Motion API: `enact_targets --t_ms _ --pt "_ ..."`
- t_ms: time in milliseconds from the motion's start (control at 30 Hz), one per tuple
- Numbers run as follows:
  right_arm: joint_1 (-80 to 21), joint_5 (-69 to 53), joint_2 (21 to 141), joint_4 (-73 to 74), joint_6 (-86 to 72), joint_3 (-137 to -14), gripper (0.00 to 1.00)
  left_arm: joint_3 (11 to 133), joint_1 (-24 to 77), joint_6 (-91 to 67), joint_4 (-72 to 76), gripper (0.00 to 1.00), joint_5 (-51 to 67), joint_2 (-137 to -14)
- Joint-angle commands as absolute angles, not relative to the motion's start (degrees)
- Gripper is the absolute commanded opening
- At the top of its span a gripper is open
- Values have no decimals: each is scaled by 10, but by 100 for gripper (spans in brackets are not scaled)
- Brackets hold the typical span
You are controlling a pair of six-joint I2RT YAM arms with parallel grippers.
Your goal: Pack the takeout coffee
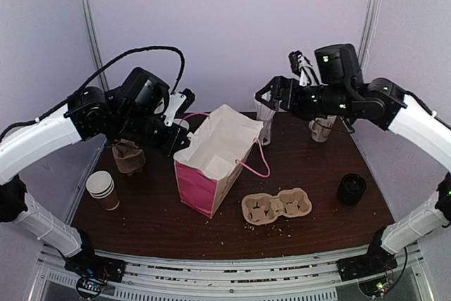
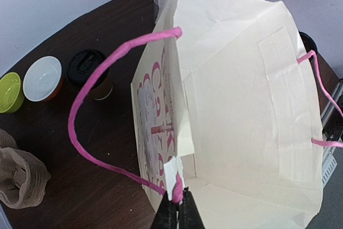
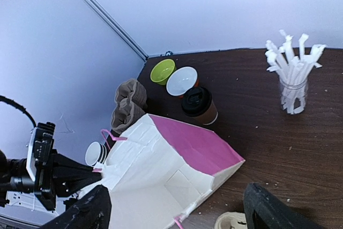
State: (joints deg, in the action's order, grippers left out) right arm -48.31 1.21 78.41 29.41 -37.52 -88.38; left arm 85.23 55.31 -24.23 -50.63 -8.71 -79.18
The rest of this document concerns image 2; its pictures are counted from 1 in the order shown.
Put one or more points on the pink paper bag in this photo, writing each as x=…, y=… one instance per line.
x=225, y=103

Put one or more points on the front aluminium rail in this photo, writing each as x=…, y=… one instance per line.
x=332, y=131

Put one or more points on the green bowl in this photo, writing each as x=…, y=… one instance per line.
x=12, y=96

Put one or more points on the white and orange bowl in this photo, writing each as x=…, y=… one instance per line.
x=43, y=79

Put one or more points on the black cup lid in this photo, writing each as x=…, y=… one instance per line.
x=82, y=65

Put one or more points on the stack of black lids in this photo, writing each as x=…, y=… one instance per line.
x=308, y=42

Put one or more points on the cardboard cup carrier stack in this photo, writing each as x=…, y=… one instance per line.
x=23, y=176

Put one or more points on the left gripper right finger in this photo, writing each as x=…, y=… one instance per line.
x=189, y=217

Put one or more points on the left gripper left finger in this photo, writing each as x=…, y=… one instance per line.
x=166, y=215

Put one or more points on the brown paper coffee cup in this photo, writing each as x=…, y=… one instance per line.
x=103, y=87

